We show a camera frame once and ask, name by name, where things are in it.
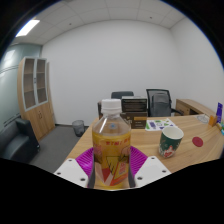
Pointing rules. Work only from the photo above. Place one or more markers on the green and white mug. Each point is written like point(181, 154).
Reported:
point(168, 146)

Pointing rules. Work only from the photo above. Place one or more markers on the brown and tan box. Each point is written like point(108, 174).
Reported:
point(138, 120)

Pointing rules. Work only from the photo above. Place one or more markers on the rectangular ceiling light panel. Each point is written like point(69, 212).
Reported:
point(27, 28)

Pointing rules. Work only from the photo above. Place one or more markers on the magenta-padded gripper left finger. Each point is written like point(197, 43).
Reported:
point(70, 170)

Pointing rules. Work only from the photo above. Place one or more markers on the black padded office chair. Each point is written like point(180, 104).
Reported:
point(121, 94)

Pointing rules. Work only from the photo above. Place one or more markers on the black mesh office chair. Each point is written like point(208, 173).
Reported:
point(149, 96)

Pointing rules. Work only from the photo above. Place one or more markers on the yellow-labelled drink bottle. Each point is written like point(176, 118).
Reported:
point(111, 150)

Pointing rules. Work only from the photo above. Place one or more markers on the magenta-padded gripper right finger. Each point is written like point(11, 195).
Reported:
point(151, 170)

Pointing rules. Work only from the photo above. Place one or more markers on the purple upright box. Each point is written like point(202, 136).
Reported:
point(219, 111)

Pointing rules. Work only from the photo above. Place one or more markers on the flat round red coaster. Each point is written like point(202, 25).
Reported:
point(197, 141)

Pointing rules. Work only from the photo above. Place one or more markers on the grey round disc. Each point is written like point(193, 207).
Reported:
point(202, 118)

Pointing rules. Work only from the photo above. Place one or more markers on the small dark brown box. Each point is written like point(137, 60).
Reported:
point(99, 110)

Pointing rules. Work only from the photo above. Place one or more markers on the wooden glass-door cabinet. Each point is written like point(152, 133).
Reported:
point(40, 120)

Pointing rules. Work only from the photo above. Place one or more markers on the grey mesh waste bin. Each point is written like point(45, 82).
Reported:
point(78, 128)

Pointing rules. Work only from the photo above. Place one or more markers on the wooden side desk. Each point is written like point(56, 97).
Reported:
point(193, 106)

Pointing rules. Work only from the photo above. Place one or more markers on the white printed sticker sheet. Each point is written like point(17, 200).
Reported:
point(160, 124)

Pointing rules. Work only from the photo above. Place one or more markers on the black printed box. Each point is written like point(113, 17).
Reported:
point(134, 104)

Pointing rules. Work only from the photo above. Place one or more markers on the green small box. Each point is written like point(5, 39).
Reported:
point(220, 126)

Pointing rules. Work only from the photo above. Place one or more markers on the black leather sofa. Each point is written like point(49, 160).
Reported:
point(16, 143)

